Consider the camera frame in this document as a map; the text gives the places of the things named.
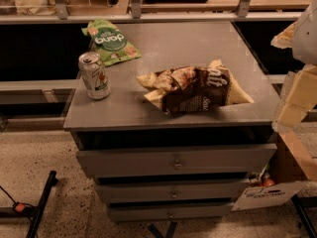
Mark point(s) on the grey drawer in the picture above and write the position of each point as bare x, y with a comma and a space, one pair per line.
169, 212
171, 190
147, 162

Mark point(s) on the green snack bag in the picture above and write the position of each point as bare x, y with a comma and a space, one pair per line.
109, 42

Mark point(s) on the middle grey drawer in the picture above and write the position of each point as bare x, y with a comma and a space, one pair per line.
171, 190

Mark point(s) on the black stand leg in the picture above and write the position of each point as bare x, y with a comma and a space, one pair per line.
301, 204
39, 209

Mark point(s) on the top grey drawer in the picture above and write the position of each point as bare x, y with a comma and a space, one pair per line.
147, 162

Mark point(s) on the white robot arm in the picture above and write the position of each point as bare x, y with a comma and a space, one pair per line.
304, 44

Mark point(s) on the brown chip bag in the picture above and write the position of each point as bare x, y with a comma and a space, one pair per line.
193, 88

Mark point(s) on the cardboard box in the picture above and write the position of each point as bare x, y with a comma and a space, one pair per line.
291, 168

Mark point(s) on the orange cable clip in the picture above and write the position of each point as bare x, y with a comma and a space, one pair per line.
19, 207

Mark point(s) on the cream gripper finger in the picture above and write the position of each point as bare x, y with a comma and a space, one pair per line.
297, 97
284, 39

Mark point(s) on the silver soda can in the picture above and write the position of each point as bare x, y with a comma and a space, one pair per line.
93, 74

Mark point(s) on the grey metal shelf rail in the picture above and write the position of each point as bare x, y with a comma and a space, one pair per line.
149, 18

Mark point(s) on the black stand leg right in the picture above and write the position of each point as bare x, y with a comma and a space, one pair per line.
301, 204

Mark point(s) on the bottom grey drawer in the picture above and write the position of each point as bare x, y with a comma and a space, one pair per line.
169, 212

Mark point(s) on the black stand leg left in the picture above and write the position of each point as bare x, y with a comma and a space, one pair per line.
39, 209

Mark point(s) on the grey drawer cabinet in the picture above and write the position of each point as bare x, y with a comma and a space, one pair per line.
126, 120

